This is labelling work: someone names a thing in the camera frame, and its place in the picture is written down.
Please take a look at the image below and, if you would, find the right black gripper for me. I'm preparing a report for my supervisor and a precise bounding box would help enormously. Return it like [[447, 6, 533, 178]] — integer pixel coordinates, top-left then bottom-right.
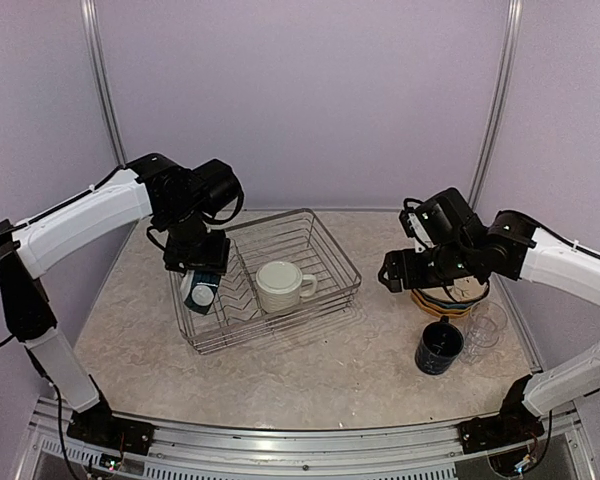
[[379, 241, 477, 292]]

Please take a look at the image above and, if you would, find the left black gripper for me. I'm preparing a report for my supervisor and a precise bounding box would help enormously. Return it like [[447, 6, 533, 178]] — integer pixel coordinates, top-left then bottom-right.
[[160, 203, 230, 275]]

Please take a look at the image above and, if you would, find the blue white bowl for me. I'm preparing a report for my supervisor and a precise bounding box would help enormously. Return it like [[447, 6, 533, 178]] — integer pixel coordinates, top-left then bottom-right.
[[180, 271, 221, 315]]

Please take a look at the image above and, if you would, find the yellow dotted plate front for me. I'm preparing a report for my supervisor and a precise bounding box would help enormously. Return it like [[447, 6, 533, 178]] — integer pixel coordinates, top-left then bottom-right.
[[411, 293, 471, 319]]

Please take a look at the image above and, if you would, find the yellow dotted plate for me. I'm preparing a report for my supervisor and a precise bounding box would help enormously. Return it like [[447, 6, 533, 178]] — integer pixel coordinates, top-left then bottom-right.
[[411, 293, 471, 319], [411, 290, 474, 316]]

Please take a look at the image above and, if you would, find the blue dotted plate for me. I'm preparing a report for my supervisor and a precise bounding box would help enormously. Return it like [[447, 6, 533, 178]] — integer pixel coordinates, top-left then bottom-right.
[[413, 289, 484, 309]]

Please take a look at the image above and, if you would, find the beige patterned plate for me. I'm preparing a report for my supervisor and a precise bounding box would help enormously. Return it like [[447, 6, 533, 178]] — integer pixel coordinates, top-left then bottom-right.
[[424, 277, 490, 300]]

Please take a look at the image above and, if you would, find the white ribbed mug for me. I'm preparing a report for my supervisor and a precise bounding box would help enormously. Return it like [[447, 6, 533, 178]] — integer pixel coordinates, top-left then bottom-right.
[[255, 261, 318, 314]]

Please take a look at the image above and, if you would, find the dark blue mug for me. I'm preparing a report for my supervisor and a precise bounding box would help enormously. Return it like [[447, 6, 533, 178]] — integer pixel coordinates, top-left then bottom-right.
[[414, 316, 464, 376]]

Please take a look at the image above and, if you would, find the clear drinking glass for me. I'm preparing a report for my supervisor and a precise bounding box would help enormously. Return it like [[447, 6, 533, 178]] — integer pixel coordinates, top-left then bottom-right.
[[459, 316, 500, 364], [468, 300, 508, 341]]

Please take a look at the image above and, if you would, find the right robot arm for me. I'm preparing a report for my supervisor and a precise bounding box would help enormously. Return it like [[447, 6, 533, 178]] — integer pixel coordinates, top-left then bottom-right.
[[378, 187, 600, 444]]

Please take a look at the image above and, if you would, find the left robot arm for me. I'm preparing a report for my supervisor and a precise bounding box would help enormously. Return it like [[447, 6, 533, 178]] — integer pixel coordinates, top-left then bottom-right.
[[0, 153, 244, 445]]

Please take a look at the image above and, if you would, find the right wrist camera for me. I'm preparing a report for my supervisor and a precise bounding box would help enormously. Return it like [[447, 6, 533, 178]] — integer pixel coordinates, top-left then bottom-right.
[[399, 197, 432, 252]]

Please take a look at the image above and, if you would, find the metal wire dish rack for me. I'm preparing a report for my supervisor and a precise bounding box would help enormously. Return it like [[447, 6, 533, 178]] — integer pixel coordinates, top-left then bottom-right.
[[169, 209, 361, 354]]

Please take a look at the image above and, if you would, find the aluminium front rail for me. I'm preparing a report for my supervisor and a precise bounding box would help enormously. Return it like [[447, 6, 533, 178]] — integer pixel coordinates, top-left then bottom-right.
[[27, 412, 594, 480]]

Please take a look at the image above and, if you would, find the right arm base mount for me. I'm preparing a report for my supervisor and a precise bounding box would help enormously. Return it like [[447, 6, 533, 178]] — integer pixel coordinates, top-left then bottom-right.
[[456, 415, 545, 454]]

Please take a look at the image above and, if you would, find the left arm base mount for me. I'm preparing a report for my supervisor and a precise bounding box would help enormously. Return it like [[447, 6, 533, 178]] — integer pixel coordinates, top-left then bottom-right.
[[67, 417, 155, 456]]

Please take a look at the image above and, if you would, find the left aluminium frame post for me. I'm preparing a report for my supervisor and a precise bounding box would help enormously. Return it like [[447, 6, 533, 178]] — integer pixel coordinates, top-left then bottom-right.
[[80, 0, 127, 167]]

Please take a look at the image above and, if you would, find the aluminium frame post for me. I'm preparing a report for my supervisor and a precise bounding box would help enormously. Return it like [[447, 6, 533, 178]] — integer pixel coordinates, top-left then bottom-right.
[[468, 0, 523, 209], [80, 0, 127, 167]]

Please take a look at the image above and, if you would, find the right aluminium frame post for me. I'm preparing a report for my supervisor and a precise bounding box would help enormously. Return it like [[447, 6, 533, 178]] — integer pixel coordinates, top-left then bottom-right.
[[468, 0, 523, 209]]

